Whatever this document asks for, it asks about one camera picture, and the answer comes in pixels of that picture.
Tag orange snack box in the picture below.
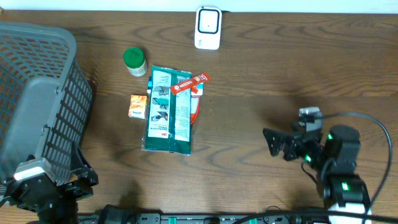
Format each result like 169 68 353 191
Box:
128 95 147 119

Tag white barcode scanner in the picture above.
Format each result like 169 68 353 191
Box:
194 6 222 50

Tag red dustpan brush package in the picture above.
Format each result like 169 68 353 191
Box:
147 76 204 125

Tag green grip gloves package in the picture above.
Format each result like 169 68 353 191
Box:
142 66 192 156

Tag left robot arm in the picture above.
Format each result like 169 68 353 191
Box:
1 143 99 223

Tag grey plastic mesh basket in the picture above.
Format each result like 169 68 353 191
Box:
1 22 93 185

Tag green lid white jar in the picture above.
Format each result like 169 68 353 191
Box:
123 47 148 77

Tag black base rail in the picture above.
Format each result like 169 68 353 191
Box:
78 211 362 224

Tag red coffee stick sachet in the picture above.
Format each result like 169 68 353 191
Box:
170 72 211 95

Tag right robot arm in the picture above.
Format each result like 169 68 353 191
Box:
262 120 371 215

